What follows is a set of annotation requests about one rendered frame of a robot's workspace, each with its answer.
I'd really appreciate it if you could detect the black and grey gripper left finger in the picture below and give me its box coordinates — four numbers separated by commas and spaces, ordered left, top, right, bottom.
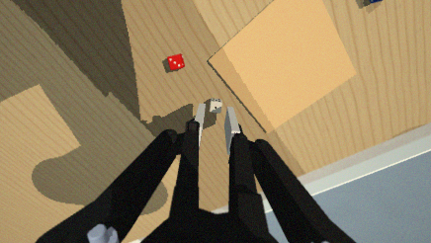
35, 103, 206, 243

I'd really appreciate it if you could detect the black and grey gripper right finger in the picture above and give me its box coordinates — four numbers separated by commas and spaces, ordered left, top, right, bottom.
224, 107, 356, 243

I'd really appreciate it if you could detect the grey die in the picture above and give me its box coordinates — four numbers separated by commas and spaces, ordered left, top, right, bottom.
210, 98, 222, 114

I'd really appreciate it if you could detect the red die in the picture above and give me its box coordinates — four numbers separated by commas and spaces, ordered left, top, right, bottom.
167, 54, 185, 70

